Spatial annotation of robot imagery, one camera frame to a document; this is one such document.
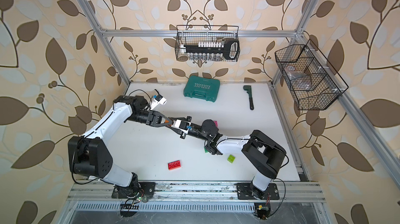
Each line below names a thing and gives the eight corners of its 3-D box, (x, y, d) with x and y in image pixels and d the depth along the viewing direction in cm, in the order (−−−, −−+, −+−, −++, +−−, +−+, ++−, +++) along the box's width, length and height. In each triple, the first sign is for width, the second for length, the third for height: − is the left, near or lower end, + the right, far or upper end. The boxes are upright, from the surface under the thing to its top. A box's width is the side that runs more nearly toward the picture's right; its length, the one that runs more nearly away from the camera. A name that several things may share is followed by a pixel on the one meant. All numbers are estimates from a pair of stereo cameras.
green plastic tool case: (182, 97, 114) (181, 92, 110) (189, 78, 126) (188, 74, 122) (216, 102, 110) (216, 97, 107) (220, 82, 123) (220, 78, 119)
